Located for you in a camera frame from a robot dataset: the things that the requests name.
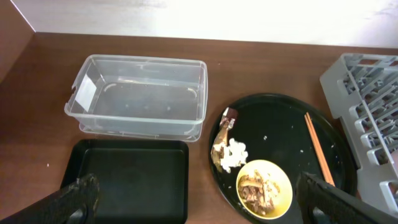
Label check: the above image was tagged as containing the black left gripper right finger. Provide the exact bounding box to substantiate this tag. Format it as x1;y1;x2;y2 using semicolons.
295;172;397;224

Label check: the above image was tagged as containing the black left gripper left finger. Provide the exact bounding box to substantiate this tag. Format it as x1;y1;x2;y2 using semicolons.
1;174;100;224

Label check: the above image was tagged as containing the wooden chopstick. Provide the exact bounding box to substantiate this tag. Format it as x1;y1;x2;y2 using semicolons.
305;111;336;187
303;113;332;186

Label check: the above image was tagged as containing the grey plastic dishwasher rack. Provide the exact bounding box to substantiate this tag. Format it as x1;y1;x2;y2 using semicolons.
320;53;397;217

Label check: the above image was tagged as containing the yellow bowl with food scraps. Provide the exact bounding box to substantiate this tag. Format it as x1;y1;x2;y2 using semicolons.
236;160;293;220

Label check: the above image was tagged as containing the black rectangular tray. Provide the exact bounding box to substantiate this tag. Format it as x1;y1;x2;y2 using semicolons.
61;139;189;223

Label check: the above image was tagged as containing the round black serving tray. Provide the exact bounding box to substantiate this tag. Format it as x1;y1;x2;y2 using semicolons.
208;92;358;224

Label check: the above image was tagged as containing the crumpled white tissue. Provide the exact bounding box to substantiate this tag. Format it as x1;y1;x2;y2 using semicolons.
220;138;248;173

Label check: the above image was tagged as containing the clear plastic bin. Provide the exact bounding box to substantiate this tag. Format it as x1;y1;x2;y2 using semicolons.
64;54;208;142

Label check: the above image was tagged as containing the gold brown snack wrapper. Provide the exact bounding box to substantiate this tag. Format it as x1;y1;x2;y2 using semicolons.
210;108;238;172

